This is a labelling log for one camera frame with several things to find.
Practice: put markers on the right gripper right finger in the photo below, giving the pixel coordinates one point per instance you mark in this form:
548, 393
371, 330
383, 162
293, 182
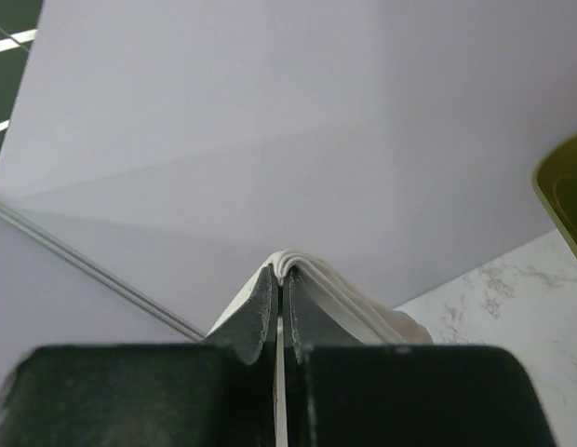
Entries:
409, 396

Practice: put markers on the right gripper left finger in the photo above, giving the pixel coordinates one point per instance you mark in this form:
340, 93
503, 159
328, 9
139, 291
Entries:
217, 392

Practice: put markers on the white and green t shirt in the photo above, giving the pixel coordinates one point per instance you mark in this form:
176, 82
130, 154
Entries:
344, 302

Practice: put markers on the olive green plastic bin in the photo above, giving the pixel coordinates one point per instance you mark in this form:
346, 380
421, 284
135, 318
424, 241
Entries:
555, 184

